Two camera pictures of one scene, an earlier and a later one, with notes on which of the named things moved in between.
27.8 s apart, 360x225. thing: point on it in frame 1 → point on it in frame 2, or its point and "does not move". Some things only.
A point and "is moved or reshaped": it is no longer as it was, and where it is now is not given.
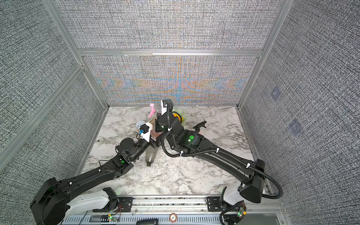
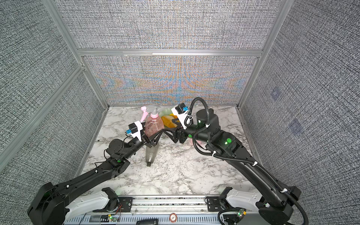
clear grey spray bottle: x=151 y=153 does not move
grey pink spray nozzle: x=153 y=110 is moved or reshaped
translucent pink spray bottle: x=153 y=133 does not move
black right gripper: x=161 y=122 → x=179 y=134
